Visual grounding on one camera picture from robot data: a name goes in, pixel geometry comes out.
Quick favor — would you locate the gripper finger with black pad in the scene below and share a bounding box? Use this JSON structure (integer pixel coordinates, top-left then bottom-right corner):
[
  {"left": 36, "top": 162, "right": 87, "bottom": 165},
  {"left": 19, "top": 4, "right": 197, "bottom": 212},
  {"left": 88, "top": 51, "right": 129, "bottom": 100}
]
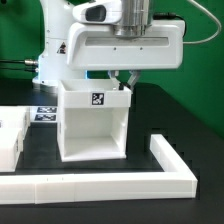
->
[
  {"left": 125, "top": 70, "right": 141, "bottom": 91},
  {"left": 109, "top": 70, "right": 122, "bottom": 90}
]

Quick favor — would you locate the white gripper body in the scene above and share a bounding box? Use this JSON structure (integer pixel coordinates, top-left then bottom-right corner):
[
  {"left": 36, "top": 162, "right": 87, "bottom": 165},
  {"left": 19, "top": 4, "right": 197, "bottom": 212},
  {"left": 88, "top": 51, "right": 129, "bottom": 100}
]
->
[{"left": 67, "top": 20, "right": 185, "bottom": 71}]

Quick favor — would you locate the white drawer cabinet box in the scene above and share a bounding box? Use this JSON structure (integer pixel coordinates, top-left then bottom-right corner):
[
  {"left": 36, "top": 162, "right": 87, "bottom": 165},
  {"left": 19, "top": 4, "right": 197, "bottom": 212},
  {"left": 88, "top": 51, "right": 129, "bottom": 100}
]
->
[{"left": 57, "top": 79, "right": 131, "bottom": 162}]

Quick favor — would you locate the white drawer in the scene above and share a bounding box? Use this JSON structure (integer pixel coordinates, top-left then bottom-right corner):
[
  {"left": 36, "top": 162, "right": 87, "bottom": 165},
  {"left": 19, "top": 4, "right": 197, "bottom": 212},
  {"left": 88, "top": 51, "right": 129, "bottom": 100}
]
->
[
  {"left": 0, "top": 106, "right": 30, "bottom": 136},
  {"left": 0, "top": 128, "right": 23, "bottom": 172}
]

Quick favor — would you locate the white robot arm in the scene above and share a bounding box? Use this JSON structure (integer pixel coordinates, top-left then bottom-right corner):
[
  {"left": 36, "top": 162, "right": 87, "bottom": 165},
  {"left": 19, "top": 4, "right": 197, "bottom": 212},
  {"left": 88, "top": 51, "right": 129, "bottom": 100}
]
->
[{"left": 33, "top": 0, "right": 186, "bottom": 93}]

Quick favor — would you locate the fiducial marker sheet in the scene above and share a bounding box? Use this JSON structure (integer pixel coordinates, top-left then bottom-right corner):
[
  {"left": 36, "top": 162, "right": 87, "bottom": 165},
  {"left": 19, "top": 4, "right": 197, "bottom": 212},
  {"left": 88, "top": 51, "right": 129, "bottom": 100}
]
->
[{"left": 30, "top": 106, "right": 57, "bottom": 123}]

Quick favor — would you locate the black cable with metal plug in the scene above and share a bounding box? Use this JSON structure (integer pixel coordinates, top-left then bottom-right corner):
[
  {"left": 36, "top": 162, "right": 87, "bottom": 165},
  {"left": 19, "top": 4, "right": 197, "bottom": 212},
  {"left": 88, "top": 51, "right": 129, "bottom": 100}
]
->
[{"left": 0, "top": 58, "right": 40, "bottom": 73}]

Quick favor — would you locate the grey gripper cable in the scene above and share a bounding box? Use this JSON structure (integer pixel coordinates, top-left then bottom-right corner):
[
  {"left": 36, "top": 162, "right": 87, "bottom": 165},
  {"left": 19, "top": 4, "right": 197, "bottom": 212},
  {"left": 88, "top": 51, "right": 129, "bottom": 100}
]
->
[{"left": 183, "top": 0, "right": 222, "bottom": 46}]

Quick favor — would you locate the white L-shaped fence wall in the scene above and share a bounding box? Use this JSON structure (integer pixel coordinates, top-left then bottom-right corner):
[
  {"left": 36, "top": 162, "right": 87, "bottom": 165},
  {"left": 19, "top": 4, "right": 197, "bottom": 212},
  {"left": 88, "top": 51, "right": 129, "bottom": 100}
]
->
[{"left": 0, "top": 134, "right": 198, "bottom": 205}]

